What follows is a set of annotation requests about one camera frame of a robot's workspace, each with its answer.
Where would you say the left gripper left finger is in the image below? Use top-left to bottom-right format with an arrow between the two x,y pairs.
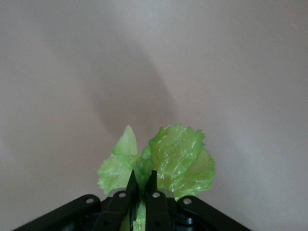
12,169 -> 138,231

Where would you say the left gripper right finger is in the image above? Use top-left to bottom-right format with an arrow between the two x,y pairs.
144,169 -> 250,231

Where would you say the green lettuce leaf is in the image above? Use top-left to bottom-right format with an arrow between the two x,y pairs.
96,124 -> 216,231

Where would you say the brown table cover sheet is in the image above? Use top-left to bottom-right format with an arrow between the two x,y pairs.
0,0 -> 308,231

